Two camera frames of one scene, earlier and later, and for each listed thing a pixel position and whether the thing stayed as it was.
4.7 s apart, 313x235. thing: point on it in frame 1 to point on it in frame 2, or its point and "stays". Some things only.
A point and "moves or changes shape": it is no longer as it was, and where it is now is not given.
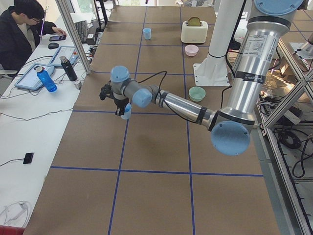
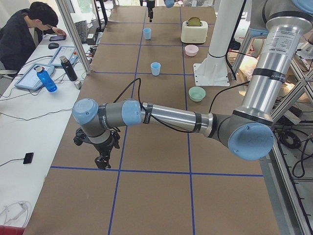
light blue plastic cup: [127, 115] moves or changes shape
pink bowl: [191, 50] stays
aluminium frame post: [72, 29] stays
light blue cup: [147, 32] stays
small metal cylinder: [78, 84] stays
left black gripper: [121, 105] to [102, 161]
